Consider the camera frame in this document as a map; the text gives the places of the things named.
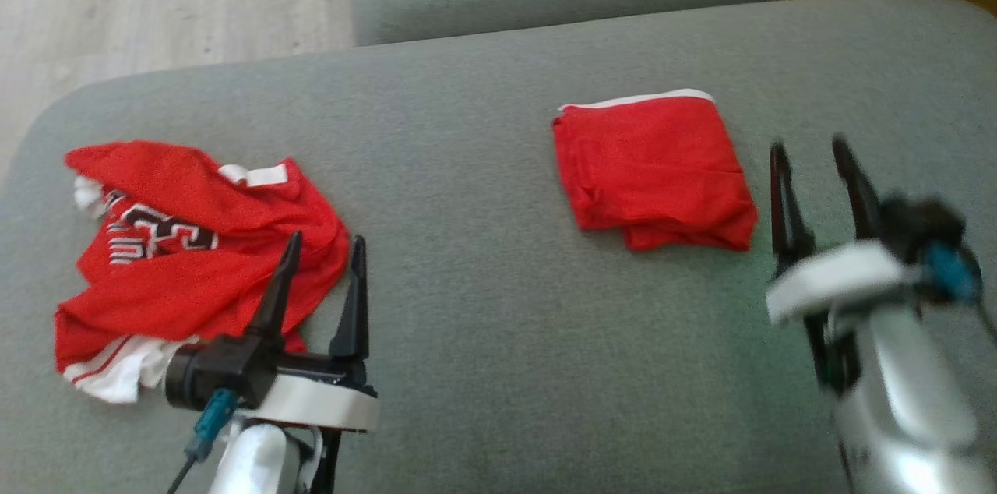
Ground red and white basketball jersey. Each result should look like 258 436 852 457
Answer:
53 139 351 405

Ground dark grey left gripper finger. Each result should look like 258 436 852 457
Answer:
247 231 303 341
329 235 369 361

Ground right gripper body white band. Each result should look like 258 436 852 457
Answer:
766 239 925 326

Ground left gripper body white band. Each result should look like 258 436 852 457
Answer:
248 334 381 435

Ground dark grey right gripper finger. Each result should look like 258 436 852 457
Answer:
830 134 886 244
769 139 816 277

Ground grey and yellow sofa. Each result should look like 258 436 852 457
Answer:
0 0 997 494

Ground red shorts with white waistband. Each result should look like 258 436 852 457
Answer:
551 89 759 253

